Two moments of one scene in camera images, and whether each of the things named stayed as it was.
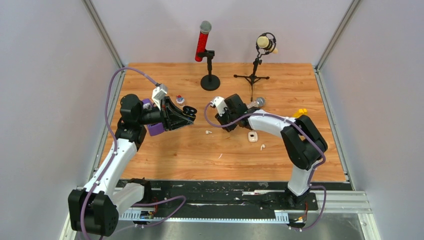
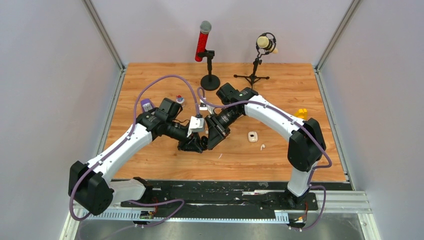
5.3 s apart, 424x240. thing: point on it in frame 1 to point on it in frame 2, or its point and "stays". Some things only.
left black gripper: (172, 116) to (193, 144)
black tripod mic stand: (251, 78) stays
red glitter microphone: (205, 28) stays
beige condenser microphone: (264, 42) stays
